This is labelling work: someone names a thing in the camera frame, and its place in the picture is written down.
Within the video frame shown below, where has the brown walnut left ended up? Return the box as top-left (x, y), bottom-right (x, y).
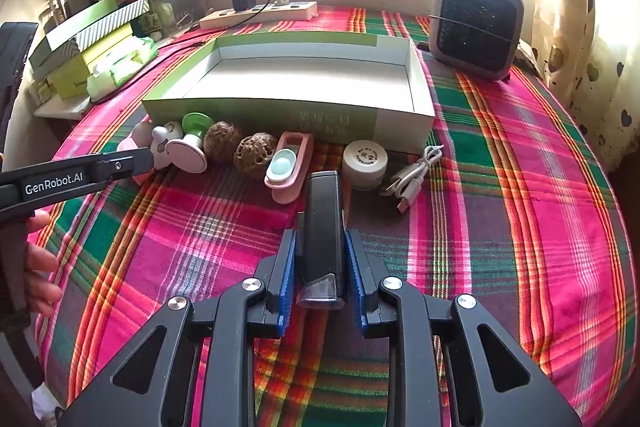
top-left (203, 120), bottom-right (243, 164)

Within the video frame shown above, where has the pink mint sensor light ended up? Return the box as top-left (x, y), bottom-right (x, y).
top-left (264, 131), bottom-right (314, 205)

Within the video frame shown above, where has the brown walnut right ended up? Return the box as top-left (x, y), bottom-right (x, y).
top-left (233, 132), bottom-right (278, 180)

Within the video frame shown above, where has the plaid pink green blanket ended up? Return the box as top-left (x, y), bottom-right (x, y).
top-left (29, 8), bottom-right (639, 426)

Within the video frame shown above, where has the person left hand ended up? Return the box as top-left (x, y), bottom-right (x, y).
top-left (24, 242), bottom-right (63, 317)

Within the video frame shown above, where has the white panda mini fan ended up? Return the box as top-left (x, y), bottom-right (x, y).
top-left (150, 121), bottom-right (183, 171)

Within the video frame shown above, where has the white round cream jar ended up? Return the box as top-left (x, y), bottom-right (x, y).
top-left (341, 140), bottom-right (388, 191)

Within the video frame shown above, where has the black rectangular lighter device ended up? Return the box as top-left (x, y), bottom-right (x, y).
top-left (295, 170), bottom-right (346, 310)

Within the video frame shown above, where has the green white spool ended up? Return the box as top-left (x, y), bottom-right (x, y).
top-left (166, 112), bottom-right (214, 174)

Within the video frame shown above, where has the green white cardboard box lid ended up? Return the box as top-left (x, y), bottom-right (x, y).
top-left (143, 31), bottom-right (435, 154)

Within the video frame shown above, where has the beige heart curtain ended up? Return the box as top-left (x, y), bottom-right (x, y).
top-left (533, 0), bottom-right (639, 171)

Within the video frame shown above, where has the white usb cable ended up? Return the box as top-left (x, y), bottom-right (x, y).
top-left (380, 144), bottom-right (445, 215)

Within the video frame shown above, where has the yellow green box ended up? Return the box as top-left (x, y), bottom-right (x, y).
top-left (46, 23), bottom-right (134, 100)

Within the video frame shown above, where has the brown walnut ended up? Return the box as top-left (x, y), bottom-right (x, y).
top-left (203, 120), bottom-right (243, 164)
top-left (233, 132), bottom-right (278, 180)

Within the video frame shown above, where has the green tissue pack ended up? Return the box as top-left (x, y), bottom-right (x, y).
top-left (86, 36), bottom-right (158, 103)

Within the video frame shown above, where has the striped green gift box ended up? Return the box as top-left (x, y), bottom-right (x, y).
top-left (29, 0), bottom-right (150, 81)

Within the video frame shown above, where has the black charger cable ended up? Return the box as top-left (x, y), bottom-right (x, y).
top-left (88, 0), bottom-right (278, 106)

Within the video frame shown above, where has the grey black space heater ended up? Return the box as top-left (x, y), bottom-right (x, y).
top-left (428, 0), bottom-right (524, 80)

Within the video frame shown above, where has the pink oblong case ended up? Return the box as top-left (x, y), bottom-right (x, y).
top-left (116, 121), bottom-right (154, 186)

